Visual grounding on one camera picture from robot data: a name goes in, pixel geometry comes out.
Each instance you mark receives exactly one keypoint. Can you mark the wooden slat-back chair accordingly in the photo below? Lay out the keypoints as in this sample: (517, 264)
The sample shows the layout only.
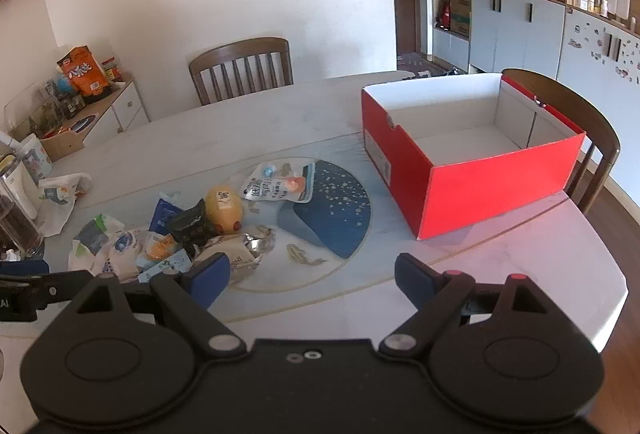
(240, 46)

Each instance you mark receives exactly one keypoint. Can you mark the wooden round-back chair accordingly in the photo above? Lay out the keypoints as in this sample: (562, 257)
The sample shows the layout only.
(600, 134)

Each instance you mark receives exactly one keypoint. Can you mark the white side cabinet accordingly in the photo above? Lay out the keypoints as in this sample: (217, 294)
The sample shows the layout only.
(127, 106)

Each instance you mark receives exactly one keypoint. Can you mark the white round packet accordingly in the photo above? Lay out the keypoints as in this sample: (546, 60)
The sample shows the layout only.
(125, 251)

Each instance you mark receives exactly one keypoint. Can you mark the light blue packet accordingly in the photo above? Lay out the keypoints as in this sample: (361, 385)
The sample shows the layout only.
(167, 266)

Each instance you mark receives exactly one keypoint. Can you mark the white green packet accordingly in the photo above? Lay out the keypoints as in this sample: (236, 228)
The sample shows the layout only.
(92, 236)

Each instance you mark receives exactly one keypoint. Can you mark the yellow squishy toy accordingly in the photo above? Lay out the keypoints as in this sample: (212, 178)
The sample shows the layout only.
(226, 211)

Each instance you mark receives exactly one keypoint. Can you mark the white spout pouch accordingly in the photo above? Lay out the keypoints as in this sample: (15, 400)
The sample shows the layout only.
(265, 189)

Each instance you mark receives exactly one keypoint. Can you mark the white printed mug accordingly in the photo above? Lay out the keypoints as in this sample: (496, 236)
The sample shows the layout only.
(35, 159)

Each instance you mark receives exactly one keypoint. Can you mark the blue biscuit packet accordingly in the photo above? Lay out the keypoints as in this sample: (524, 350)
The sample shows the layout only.
(162, 214)

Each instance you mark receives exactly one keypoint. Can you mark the silver foil wrapper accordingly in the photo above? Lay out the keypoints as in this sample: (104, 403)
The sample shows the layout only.
(250, 249)

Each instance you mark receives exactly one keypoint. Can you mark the grey wall cabinet unit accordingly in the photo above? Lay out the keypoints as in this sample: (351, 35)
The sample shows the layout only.
(525, 29)

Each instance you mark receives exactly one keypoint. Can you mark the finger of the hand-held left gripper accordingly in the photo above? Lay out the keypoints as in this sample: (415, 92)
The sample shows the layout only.
(22, 267)

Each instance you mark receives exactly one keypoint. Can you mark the black snack packet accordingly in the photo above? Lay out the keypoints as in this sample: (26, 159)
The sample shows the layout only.
(192, 224)

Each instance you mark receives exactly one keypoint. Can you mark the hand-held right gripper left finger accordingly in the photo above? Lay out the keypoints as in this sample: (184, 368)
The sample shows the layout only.
(210, 276)

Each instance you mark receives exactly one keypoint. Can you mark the glass jar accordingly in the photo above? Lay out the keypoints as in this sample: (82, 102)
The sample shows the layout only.
(15, 214)

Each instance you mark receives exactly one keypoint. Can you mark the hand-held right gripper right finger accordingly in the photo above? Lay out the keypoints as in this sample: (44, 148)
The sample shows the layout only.
(412, 280)

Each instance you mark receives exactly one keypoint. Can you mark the red cardboard box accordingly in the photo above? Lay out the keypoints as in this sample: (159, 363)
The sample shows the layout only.
(500, 184)

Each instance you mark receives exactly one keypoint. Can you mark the orange print packet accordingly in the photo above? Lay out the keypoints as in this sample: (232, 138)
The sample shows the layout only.
(159, 246)

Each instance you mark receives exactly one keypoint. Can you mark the orange snack bag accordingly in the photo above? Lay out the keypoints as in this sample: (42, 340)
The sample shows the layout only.
(85, 71)

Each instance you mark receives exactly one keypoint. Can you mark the printed paper towel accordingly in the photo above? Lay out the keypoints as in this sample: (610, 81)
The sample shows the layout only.
(60, 209)

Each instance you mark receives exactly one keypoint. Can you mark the clear plastic tank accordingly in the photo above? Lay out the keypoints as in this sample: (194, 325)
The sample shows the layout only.
(30, 109)

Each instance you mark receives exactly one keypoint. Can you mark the dark round coaster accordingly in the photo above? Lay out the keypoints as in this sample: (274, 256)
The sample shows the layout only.
(82, 123)

